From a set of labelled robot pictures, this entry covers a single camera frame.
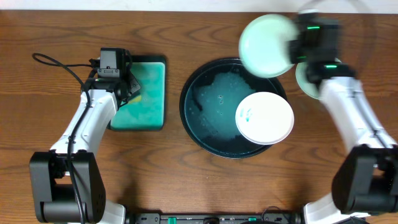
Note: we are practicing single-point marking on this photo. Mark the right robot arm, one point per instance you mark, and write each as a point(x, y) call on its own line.
point(366, 183)

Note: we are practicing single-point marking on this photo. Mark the green and yellow sponge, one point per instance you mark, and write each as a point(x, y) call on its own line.
point(136, 99)

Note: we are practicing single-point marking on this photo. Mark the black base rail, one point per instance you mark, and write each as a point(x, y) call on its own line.
point(271, 216)

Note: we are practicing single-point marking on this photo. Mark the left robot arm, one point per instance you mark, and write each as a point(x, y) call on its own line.
point(66, 182)

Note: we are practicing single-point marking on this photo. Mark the mint green plate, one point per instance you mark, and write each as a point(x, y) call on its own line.
point(330, 94)
point(264, 45)

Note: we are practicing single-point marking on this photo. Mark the white rectangular water dish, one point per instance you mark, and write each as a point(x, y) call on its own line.
point(149, 99)

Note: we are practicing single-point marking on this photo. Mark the white plate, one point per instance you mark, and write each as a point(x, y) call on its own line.
point(264, 118)

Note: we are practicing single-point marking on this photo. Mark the black round tray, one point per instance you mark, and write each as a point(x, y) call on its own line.
point(208, 104)

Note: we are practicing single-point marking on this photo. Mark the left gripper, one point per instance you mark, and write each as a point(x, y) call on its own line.
point(133, 86)

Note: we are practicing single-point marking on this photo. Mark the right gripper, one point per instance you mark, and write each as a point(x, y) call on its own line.
point(291, 47)

